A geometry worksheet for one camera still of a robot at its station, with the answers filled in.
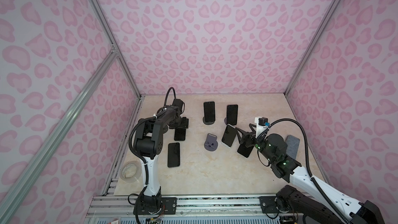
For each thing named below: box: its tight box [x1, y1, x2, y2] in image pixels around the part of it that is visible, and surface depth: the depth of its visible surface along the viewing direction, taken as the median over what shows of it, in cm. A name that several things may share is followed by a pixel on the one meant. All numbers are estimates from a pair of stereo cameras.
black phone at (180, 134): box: [174, 127, 187, 141], surface depth 97 cm
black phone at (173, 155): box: [167, 142, 180, 168], surface depth 92 cm
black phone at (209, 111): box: [203, 101, 216, 123], surface depth 99 cm
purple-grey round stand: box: [204, 132, 219, 152], surface depth 90 cm
